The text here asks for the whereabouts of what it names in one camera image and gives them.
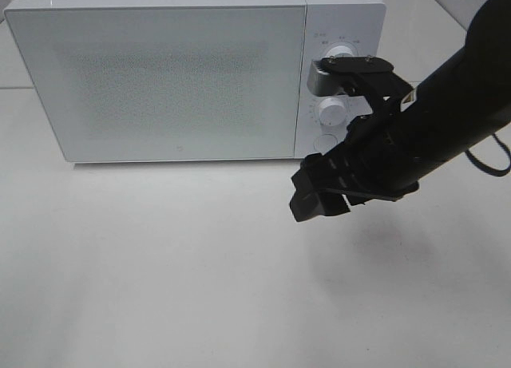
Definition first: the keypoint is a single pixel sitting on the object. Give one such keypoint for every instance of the white microwave oven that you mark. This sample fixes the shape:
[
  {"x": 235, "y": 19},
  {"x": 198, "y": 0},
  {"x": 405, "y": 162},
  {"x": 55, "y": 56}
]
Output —
[{"x": 326, "y": 23}]

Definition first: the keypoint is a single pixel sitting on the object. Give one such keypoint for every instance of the white microwave door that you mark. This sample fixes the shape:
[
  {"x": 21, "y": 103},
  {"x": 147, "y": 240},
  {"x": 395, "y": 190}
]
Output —
[{"x": 166, "y": 84}]

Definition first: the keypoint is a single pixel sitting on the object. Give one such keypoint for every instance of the round door release button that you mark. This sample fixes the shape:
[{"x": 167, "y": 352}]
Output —
[{"x": 325, "y": 143}]

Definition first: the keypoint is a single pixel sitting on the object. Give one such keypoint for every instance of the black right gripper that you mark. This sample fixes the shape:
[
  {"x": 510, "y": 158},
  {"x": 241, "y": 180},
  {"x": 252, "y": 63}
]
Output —
[{"x": 354, "y": 168}]

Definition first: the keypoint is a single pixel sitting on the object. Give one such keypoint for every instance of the white microwave knob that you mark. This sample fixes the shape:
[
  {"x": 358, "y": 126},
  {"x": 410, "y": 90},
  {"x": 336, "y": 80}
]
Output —
[
  {"x": 332, "y": 112},
  {"x": 342, "y": 49}
]

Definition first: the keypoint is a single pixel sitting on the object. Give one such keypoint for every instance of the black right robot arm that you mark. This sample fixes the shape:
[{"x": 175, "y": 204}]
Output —
[{"x": 410, "y": 130}]

